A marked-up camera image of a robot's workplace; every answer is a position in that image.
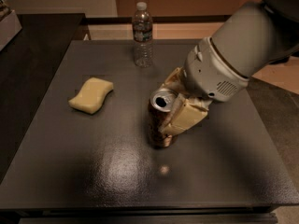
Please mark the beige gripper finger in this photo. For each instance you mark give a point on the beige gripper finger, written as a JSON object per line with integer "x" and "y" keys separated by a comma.
{"x": 174, "y": 82}
{"x": 184, "y": 114}

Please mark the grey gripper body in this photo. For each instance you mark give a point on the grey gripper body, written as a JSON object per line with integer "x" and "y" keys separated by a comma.
{"x": 207, "y": 73}

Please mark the orange soda can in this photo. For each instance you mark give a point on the orange soda can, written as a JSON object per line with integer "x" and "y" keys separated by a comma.
{"x": 160, "y": 104}

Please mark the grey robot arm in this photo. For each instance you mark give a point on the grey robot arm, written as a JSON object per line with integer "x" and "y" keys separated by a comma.
{"x": 257, "y": 35}

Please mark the yellow sponge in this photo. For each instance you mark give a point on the yellow sponge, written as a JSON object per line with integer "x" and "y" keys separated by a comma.
{"x": 91, "y": 95}

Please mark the clear plastic water bottle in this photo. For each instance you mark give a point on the clear plastic water bottle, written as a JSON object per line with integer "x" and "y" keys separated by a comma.
{"x": 142, "y": 26}

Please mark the white box on counter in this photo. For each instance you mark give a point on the white box on counter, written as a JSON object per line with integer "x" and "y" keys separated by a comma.
{"x": 10, "y": 26}

